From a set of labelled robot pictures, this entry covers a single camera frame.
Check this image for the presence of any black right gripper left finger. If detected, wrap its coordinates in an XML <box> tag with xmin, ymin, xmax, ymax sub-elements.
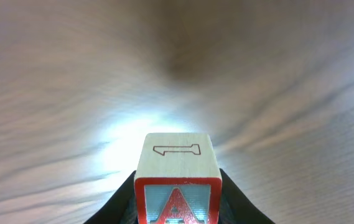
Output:
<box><xmin>84</xmin><ymin>171</ymin><xmax>136</xmax><ymax>224</ymax></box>

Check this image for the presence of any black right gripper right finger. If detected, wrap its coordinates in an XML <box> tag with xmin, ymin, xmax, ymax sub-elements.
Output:
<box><xmin>218</xmin><ymin>169</ymin><xmax>275</xmax><ymax>224</ymax></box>

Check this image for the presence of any red letter A wooden block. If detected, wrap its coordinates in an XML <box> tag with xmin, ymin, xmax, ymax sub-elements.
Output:
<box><xmin>134</xmin><ymin>133</ymin><xmax>222</xmax><ymax>223</ymax></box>

